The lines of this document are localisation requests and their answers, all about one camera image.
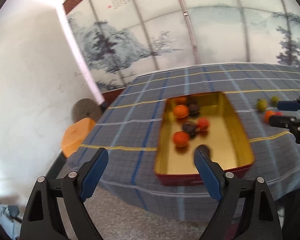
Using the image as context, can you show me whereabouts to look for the grey plaid tablecloth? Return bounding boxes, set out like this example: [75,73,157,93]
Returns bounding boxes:
[67,63,300,222]

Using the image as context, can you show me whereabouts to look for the grey round stool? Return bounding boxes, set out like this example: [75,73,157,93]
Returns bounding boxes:
[72,98,103,122]

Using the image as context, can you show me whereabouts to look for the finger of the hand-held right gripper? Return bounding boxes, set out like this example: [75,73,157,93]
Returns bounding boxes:
[277,95,300,112]
[268,115,298,130]

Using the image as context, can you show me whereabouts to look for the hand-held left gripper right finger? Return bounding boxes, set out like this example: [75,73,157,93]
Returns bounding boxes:
[194,145,283,240]

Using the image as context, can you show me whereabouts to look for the pale crumpled cloth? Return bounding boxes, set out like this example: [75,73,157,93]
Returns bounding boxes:
[0,204,21,232]

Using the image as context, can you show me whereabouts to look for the orange stool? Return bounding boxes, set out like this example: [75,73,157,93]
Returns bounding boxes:
[46,118,97,180]

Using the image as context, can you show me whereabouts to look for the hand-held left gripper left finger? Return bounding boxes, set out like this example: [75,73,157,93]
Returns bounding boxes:
[20,147,109,240]

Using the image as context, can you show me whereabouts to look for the small reddish orange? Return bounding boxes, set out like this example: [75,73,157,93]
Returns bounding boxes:
[173,131,191,148]

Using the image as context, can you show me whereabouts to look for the red tin box gold inside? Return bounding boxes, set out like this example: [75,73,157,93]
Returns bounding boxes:
[154,92,256,187]

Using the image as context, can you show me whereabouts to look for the landscape painted folding screen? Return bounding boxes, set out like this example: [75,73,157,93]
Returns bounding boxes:
[62,0,300,105]

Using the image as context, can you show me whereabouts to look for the medium smooth orange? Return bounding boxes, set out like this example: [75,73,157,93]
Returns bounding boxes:
[264,110,275,124]

